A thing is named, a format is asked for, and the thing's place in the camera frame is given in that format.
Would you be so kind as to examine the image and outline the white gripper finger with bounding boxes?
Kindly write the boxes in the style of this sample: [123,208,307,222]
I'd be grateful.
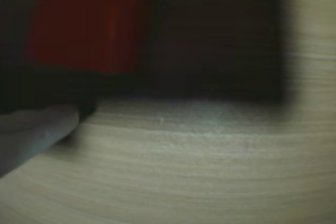
[0,0,37,78]
[0,105,80,178]

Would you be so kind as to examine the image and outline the orange cube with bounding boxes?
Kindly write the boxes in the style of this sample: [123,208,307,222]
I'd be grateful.
[27,0,149,75]

